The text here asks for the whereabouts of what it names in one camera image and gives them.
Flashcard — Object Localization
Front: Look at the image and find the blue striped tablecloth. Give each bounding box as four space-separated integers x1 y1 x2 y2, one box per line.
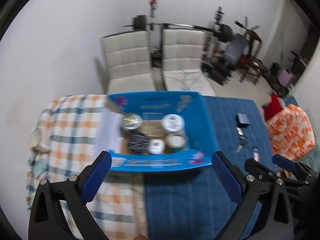
144 97 274 239

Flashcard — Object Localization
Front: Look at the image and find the black patterned round tin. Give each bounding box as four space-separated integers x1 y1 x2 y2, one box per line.
128 132 150 154

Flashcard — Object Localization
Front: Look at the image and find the plaid orange blue cloth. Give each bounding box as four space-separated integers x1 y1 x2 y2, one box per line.
27 94 148 239

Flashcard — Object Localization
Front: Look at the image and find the red cloth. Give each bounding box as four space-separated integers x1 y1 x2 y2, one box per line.
263 93 283 121

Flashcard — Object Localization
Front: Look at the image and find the small white tape roll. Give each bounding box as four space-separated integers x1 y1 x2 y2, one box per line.
148 139 165 155

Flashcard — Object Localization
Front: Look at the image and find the white padded chair right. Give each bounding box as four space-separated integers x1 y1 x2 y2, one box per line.
162 29 216 96

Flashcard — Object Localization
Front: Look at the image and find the orange white floral cushion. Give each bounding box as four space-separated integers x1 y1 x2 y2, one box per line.
266 104 316 160

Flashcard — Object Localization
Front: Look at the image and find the white padded chair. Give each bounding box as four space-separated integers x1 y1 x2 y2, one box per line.
162 29 216 96
100 30 156 94

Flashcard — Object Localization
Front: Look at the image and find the white padded chair left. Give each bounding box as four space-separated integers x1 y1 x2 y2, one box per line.
100 30 156 94

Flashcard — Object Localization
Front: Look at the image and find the barbell with black plates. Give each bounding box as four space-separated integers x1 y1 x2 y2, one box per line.
124 15 234 43

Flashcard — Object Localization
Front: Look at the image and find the white purifying cream jar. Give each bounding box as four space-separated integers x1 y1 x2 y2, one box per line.
161 114 185 133

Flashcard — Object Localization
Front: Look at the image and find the silver round tin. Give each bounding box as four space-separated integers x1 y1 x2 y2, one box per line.
121 113 143 132

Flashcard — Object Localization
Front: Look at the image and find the black weight bench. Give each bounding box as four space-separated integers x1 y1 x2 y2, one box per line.
202 34 248 86

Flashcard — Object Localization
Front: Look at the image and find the grey metal box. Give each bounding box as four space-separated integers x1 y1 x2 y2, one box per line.
237 113 251 126

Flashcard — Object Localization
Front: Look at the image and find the white bowl on plaid cloth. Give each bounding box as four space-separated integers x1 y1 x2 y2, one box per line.
29 128 51 154

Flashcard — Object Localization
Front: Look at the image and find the blue cardboard box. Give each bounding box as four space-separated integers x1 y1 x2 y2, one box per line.
96 91 219 173

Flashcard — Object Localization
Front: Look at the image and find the brown wooden chair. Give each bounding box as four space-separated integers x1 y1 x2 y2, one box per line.
237 30 268 85

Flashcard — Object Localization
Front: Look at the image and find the steel cup with white lid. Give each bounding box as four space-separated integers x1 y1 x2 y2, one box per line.
165 133 188 153

